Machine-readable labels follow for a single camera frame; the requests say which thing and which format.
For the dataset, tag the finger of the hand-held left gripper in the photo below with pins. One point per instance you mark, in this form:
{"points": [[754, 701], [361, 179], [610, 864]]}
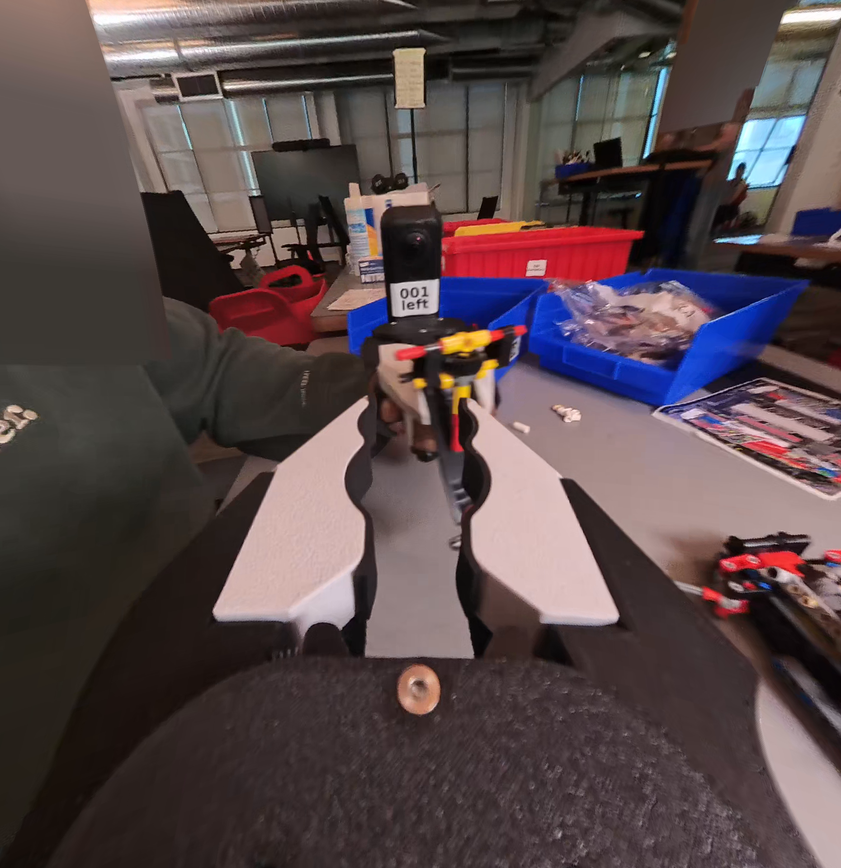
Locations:
{"points": [[401, 373], [486, 392]]}

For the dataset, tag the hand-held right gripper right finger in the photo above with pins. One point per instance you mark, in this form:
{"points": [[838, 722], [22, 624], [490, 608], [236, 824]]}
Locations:
{"points": [[542, 542]]}

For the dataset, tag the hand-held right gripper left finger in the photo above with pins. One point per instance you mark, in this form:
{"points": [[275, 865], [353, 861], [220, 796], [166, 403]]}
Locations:
{"points": [[298, 529]]}

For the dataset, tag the black yellow lego wing assembly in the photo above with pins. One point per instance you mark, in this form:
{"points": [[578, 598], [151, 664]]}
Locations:
{"points": [[461, 346]]}

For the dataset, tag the white lego connector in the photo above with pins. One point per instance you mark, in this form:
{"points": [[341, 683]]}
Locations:
{"points": [[567, 414]]}

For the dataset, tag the clear bags of lego parts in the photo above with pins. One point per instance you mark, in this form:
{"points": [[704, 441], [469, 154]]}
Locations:
{"points": [[631, 322]]}

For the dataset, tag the lego instruction booklet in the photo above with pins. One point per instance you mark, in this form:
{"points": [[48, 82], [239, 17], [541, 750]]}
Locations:
{"points": [[766, 434]]}

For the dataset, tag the lego car chassis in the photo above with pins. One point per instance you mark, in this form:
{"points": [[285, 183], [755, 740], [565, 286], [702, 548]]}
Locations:
{"points": [[793, 597]]}

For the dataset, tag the blue white cardboard box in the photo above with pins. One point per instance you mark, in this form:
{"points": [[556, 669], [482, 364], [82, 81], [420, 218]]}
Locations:
{"points": [[371, 270]]}

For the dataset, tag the white bottle blue label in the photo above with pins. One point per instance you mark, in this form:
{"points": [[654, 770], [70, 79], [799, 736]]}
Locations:
{"points": [[358, 224]]}

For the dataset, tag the paper sheet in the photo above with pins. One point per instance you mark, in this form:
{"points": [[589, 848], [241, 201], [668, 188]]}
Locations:
{"points": [[356, 300]]}

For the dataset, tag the blue plastic storage bin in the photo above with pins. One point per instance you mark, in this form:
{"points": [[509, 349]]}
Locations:
{"points": [[475, 298], [719, 352], [817, 222]]}

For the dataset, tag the yellow plastic lid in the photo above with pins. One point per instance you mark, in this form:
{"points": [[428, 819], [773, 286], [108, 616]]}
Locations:
{"points": [[502, 229]]}

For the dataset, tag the red plastic storage bin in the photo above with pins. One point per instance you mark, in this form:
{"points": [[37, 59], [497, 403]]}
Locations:
{"points": [[542, 254]]}

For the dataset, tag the black tv screen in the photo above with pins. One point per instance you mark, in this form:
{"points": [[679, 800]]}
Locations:
{"points": [[305, 180]]}

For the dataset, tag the red plastic cart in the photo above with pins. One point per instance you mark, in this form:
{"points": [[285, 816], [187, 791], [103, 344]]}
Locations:
{"points": [[271, 308]]}

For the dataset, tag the paper sign on pole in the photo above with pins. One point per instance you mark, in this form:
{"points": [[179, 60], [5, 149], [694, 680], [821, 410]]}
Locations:
{"points": [[409, 78]]}

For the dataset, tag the black laptop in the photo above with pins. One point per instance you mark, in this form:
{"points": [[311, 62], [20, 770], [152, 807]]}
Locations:
{"points": [[608, 152]]}

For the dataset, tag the person's green sweatshirt torso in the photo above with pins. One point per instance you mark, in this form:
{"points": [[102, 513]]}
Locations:
{"points": [[74, 508]]}

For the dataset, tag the black angled panel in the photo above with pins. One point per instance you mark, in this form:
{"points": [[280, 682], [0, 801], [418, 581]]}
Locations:
{"points": [[183, 258]]}

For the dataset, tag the wooden standing desk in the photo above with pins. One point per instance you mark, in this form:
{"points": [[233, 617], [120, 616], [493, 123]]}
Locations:
{"points": [[631, 169]]}

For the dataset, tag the large window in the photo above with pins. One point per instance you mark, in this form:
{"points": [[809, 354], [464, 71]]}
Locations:
{"points": [[773, 135]]}

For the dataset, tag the silver ceiling duct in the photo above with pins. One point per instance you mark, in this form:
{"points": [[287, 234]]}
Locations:
{"points": [[291, 47]]}

